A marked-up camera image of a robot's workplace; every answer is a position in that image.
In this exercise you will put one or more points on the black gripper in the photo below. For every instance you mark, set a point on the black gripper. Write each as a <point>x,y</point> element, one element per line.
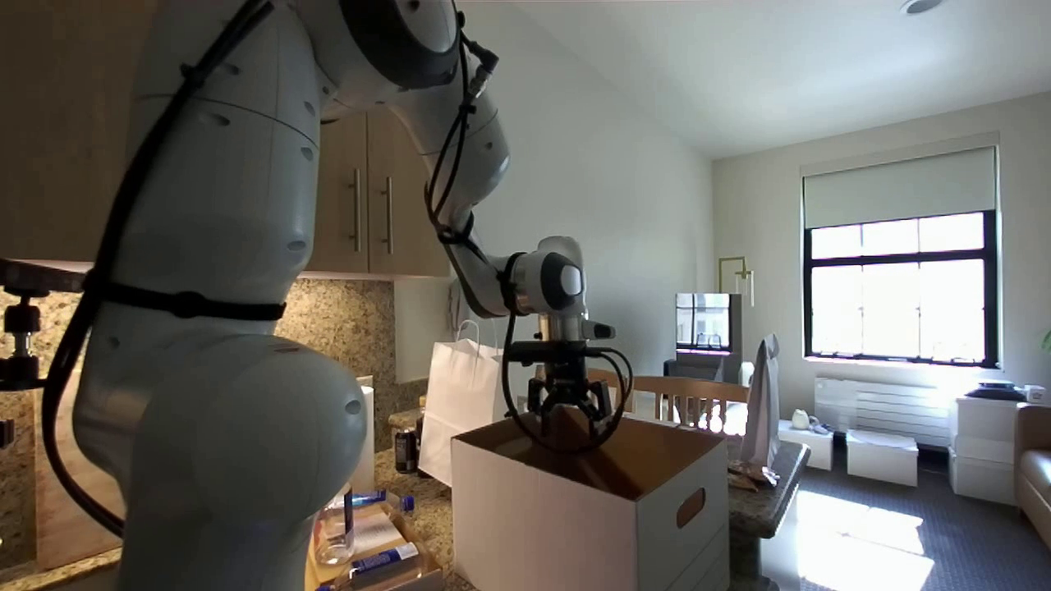
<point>561,385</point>

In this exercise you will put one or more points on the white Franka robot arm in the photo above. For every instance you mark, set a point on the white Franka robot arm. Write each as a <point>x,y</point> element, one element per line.
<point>218,437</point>

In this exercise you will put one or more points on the white cardboard box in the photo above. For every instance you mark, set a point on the white cardboard box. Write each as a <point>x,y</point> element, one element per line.
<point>547,526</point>

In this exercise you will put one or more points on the brown box with white label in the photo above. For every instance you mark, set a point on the brown box with white label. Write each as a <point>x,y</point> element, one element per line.
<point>396,536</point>

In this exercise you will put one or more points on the small white storage box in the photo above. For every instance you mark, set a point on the small white storage box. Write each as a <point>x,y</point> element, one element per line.
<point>809,446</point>

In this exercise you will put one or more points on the wide white storage box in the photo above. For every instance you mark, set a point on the wide white storage box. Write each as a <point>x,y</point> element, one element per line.
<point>882,458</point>

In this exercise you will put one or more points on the white paper bag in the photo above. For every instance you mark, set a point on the white paper bag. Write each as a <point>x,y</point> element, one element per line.
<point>461,406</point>

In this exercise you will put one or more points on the dark jar with cork lid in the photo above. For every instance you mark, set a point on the dark jar with cork lid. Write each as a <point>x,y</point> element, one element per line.
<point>408,450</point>

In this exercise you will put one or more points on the flat screen television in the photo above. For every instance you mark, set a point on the flat screen television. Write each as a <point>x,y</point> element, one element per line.
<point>705,321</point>

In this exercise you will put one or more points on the white paper towel roll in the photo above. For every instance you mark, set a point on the white paper towel roll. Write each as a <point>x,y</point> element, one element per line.
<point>369,437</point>

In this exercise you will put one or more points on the dark dining table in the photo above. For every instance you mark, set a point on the dark dining table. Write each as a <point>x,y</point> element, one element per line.
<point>774,493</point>

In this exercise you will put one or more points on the white radiator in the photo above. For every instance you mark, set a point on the white radiator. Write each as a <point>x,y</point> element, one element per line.
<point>888,410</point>

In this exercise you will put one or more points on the black framed window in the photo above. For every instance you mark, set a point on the black framed window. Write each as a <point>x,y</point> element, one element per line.
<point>904,295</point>

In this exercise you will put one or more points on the half open roller blind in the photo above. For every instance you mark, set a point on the half open roller blind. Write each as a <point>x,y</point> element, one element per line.
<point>904,184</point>

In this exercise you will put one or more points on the white drawer chest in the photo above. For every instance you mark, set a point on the white drawer chest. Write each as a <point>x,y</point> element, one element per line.
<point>985,446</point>

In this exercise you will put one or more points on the black flat item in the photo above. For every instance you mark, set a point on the black flat item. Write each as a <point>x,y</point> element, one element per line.
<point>1000,391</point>

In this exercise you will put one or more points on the beige sofa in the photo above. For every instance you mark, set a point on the beige sofa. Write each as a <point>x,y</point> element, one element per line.
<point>1036,480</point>

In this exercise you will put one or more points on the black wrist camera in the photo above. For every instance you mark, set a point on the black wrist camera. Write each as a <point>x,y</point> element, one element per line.
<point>547,351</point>

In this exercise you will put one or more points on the wooden wall cabinet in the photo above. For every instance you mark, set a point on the wooden wall cabinet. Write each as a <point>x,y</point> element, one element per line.
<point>349,197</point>

